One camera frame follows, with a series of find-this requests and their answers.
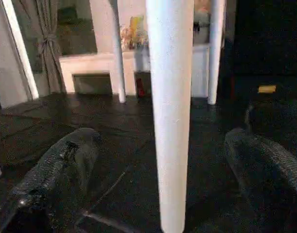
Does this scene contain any grey tied curtain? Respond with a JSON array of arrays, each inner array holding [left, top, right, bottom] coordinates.
[[11, 0, 66, 94]]

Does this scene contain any yellow green picture box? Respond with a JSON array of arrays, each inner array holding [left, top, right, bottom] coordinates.
[[129, 15, 149, 48]]

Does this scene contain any red bottle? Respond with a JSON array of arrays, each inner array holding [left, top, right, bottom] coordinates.
[[136, 77, 146, 98]]

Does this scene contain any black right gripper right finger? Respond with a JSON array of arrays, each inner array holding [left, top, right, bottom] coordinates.
[[225, 128, 297, 233]]

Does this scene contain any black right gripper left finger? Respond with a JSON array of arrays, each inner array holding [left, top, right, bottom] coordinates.
[[0, 128, 102, 233]]

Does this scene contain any small gold label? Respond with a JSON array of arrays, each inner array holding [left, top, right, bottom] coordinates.
[[257, 84, 277, 94]]

